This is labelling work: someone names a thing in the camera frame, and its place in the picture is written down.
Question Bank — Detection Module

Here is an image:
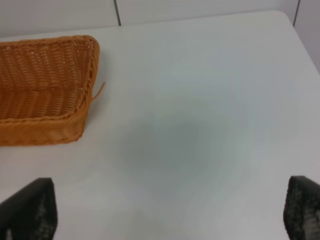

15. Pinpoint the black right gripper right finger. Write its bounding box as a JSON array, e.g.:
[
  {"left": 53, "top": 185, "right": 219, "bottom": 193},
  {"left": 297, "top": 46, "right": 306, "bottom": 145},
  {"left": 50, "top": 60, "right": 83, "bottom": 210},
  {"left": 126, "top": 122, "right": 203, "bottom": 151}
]
[{"left": 283, "top": 176, "right": 320, "bottom": 240}]

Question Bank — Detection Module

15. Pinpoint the orange woven wicker basket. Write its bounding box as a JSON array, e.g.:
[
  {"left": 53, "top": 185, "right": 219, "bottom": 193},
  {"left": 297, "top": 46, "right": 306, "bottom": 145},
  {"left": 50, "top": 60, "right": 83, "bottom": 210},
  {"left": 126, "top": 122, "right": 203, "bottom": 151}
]
[{"left": 0, "top": 35, "right": 100, "bottom": 146}]

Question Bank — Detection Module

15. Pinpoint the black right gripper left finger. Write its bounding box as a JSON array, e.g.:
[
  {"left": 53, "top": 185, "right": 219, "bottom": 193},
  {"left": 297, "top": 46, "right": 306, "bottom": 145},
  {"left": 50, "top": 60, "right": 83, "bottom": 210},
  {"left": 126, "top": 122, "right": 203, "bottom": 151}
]
[{"left": 0, "top": 178, "right": 58, "bottom": 240}]

